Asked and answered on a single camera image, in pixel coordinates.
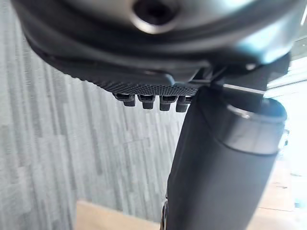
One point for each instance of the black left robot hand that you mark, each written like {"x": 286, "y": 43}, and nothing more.
{"x": 216, "y": 167}

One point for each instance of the light wooden cabinet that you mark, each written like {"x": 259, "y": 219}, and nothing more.
{"x": 112, "y": 219}

